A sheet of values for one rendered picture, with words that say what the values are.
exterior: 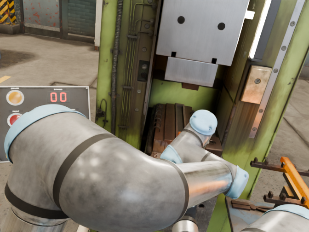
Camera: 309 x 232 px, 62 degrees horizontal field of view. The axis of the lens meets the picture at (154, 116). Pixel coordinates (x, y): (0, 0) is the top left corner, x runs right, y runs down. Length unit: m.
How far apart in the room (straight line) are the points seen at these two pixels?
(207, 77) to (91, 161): 0.83
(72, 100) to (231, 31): 0.66
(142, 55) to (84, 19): 6.16
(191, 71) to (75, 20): 6.46
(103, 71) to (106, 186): 0.98
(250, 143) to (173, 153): 0.79
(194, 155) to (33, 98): 0.67
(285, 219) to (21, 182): 0.40
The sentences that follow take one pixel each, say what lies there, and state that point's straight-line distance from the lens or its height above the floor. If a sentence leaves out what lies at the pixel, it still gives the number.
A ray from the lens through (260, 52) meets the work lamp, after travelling 1.20.
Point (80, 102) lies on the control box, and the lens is 1.09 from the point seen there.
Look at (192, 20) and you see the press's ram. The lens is 1.02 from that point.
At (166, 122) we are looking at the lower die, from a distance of 1.34.
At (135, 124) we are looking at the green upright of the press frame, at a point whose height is 0.97.
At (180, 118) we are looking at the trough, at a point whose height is 0.99.
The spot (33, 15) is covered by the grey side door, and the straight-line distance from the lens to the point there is 7.82.
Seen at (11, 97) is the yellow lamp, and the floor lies 1.16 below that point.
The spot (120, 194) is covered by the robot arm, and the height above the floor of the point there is 1.40.
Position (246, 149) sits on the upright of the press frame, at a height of 0.92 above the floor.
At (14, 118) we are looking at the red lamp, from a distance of 1.08.
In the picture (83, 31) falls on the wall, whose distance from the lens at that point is 7.37.
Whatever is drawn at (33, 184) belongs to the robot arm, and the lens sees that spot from 0.37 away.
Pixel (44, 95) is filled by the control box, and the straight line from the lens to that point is 1.09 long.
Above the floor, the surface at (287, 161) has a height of 1.01.
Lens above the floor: 1.60
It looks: 26 degrees down
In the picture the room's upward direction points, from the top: 9 degrees clockwise
